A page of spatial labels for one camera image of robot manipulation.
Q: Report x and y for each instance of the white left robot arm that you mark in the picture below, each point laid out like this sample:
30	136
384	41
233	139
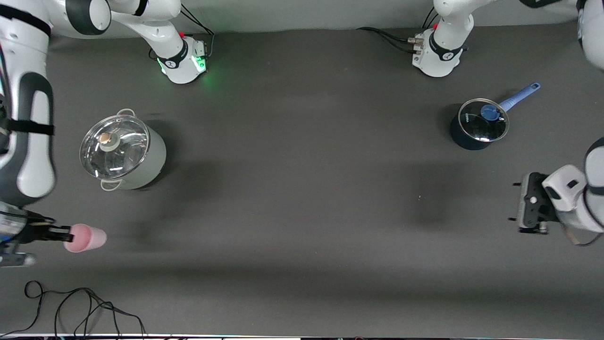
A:
443	52

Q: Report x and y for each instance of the pink plastic cup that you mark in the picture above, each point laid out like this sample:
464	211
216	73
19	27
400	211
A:
87	238

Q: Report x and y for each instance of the dark blue saucepan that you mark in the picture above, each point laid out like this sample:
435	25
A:
465	141

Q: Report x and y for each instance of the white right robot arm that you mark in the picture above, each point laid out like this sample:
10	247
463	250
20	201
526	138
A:
33	156

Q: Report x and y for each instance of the glass saucepan lid blue knob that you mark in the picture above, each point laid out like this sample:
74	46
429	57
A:
476	125

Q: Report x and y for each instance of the glass pot lid grey knob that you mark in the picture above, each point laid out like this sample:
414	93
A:
122	151

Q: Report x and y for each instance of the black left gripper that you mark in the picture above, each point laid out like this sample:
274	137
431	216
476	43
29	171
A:
543	209

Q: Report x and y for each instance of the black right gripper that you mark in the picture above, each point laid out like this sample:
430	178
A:
34	233

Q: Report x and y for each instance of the grey-green cooking pot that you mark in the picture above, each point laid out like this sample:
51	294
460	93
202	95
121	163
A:
151	160

